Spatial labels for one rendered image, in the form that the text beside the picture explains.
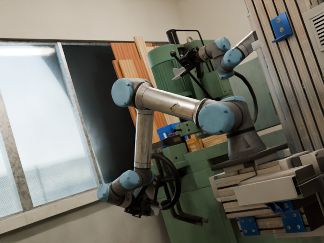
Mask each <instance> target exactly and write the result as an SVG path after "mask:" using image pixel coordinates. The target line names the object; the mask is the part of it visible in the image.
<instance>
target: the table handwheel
mask: <svg viewBox="0 0 324 243"><path fill-rule="evenodd" d="M151 159H159V160H161V161H163V162H164V163H165V164H166V165H167V166H168V167H169V168H170V170H171V172H172V173H171V174H170V175H171V178H167V176H166V175H165V176H161V175H157V176H155V174H154V180H153V181H152V182H151V185H152V186H153V187H154V188H155V192H154V198H153V199H154V200H157V194H158V189H159V188H160V187H163V186H164V184H165V183H166V182H170V181H175V194H174V197H173V199H172V200H171V202H170V203H169V204H167V205H165V206H162V209H161V210H168V209H171V208H172V207H174V206H175V204H176V203H177V202H178V200H179V197H180V193H181V181H180V177H182V176H183V174H182V172H181V171H177V169H176V167H175V166H174V164H173V163H172V162H171V161H170V160H169V159H168V158H167V157H165V156H164V155H162V154H159V153H152V154H151ZM142 197H147V198H150V197H149V196H148V195H147V194H146V192H144V194H143V195H142Z"/></svg>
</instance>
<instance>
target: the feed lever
mask: <svg viewBox="0 0 324 243"><path fill-rule="evenodd" d="M170 56H171V57H174V58H175V59H176V60H177V61H178V60H179V58H178V57H177V56H176V51H171V52H170ZM178 62H179V61H178ZM188 74H189V75H190V76H191V77H192V78H193V79H194V81H195V82H196V83H197V84H198V85H199V87H200V88H201V89H202V90H203V91H204V92H205V94H206V95H207V96H208V97H209V98H210V99H211V100H215V101H220V100H221V99H220V98H218V97H216V98H214V99H213V98H212V97H211V96H210V95H209V93H208V92H207V91H206V90H205V89H204V88H203V86H202V85H201V84H200V83H199V82H198V81H197V79H196V78H195V77H194V76H193V75H192V73H191V72H189V73H188Z"/></svg>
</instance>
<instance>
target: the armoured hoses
mask: <svg viewBox="0 0 324 243"><path fill-rule="evenodd" d="M157 150H158V153H159V154H162V155H163V151H162V148H161V147H159V148H157ZM157 150H156V149H153V150H152V153H157ZM155 163H156V166H157V169H158V172H159V175H161V176H164V174H163V170H162V167H161V164H160V160H159V159H155ZM162 165H163V168H164V171H165V174H166V176H167V178H171V175H170V172H169V169H168V166H167V165H166V164H165V163H164V162H163V161H162ZM168 183H169V186H170V189H171V192H172V196H173V197H174V194H175V187H174V184H173V182H172V181H170V182H168ZM163 188H164V192H165V196H166V198H167V200H168V199H170V200H172V199H171V196H170V192H169V189H168V186H167V183H165V184H164V186H163ZM175 205H176V207H177V210H178V213H179V214H180V215H178V214H176V212H175V209H174V207H172V208H171V209H170V212H171V215H172V216H173V217H174V218H176V219H178V220H181V221H185V222H188V223H191V224H194V225H198V226H201V227H202V225H203V223H208V218H205V217H199V216H195V215H190V214H186V213H184V212H183V211H182V208H181V204H180V202H179V200H178V202H177V203H176V204H175Z"/></svg>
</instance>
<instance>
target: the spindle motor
mask: <svg viewBox="0 0 324 243"><path fill-rule="evenodd" d="M171 51H176V56H177V57H178V58H180V55H179V52H178V49H177V46H176V45H175V44H166V45H162V46H159V47H157V48H154V49H152V50H151V51H149V52H148V55H147V57H148V61H149V64H150V67H151V70H152V73H153V77H154V79H155V82H156V86H157V89H159V90H162V91H166V92H170V93H173V94H177V95H181V96H185V97H188V98H190V97H192V92H191V90H190V86H189V83H188V80H187V77H186V75H185V76H183V77H181V78H179V79H177V80H174V81H173V80H172V79H173V78H174V77H175V74H174V72H173V69H174V68H177V69H180V68H181V67H182V66H181V65H180V63H179V62H178V61H177V60H176V59H175V58H174V57H171V56H170V52H171Z"/></svg>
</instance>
